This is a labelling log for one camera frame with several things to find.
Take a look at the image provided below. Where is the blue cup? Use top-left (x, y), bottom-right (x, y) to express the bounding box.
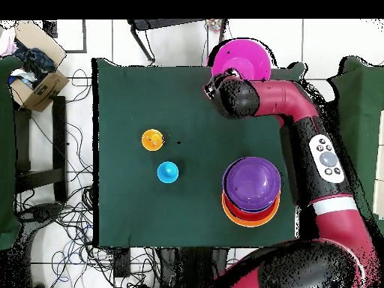
top-left (156, 161), bottom-right (180, 185)

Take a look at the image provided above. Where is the purple bowl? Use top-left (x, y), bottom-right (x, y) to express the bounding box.
top-left (222, 156), bottom-right (282, 213)

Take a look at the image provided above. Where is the red bowl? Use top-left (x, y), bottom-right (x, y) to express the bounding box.
top-left (223, 194), bottom-right (280, 223)

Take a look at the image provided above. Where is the orange bowl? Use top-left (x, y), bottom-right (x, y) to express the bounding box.
top-left (221, 191), bottom-right (281, 228)

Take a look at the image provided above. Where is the pink bowl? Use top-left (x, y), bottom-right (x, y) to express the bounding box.
top-left (211, 38), bottom-right (272, 83)

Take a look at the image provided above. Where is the orange cup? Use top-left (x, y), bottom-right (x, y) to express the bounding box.
top-left (141, 128), bottom-right (165, 152)

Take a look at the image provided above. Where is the dark green table cloth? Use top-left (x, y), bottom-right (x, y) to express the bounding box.
top-left (91, 57), bottom-right (307, 248)

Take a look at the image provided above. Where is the colourful toy pile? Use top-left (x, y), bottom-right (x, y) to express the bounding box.
top-left (206, 19), bottom-right (223, 34)

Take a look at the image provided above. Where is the black box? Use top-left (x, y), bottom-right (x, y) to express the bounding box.
top-left (320, 100), bottom-right (340, 136)

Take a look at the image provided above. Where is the cardboard box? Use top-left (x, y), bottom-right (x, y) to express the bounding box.
top-left (8, 20), bottom-right (71, 113)

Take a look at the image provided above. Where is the green cloth covered table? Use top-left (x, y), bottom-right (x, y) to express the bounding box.
top-left (328, 55), bottom-right (384, 238)
top-left (0, 55), bottom-right (23, 251)

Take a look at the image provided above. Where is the dark blue cloth bundle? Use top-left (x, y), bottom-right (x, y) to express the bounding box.
top-left (13, 38), bottom-right (56, 88)

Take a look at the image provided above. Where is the pink white cloth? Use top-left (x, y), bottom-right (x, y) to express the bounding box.
top-left (0, 28), bottom-right (17, 56)

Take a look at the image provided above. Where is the tangle of floor cables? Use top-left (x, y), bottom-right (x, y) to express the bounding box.
top-left (17, 68), bottom-right (160, 288)

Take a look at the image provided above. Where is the black bench frame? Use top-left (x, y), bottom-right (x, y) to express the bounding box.
top-left (13, 95), bottom-right (68, 205)

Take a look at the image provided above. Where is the black metal stool frame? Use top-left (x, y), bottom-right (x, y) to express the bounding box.
top-left (127, 19), bottom-right (228, 65)

